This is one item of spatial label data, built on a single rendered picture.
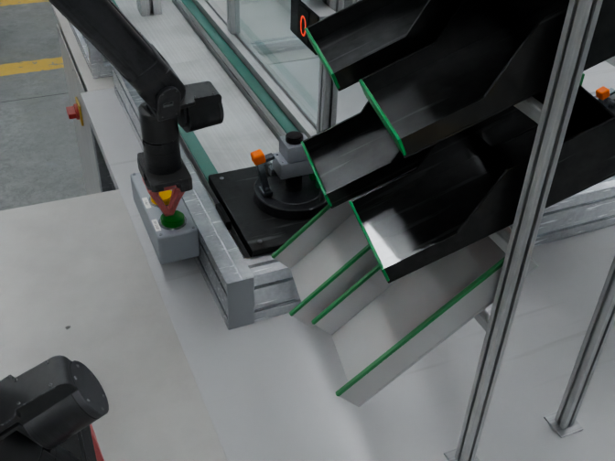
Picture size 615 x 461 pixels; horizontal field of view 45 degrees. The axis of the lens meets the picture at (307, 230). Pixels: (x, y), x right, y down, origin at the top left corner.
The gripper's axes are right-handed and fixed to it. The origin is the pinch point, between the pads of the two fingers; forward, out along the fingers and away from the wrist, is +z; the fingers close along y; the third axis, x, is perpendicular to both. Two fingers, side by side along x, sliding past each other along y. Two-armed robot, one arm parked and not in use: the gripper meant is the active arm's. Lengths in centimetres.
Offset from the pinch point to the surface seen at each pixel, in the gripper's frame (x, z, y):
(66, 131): 1, 101, 211
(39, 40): -1, 102, 318
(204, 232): -4.6, 2.4, -4.9
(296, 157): -21.7, -7.7, -3.6
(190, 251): -2.3, 6.9, -3.6
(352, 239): -20.4, -8.6, -27.6
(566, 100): -27, -43, -54
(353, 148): -20.2, -23.0, -26.3
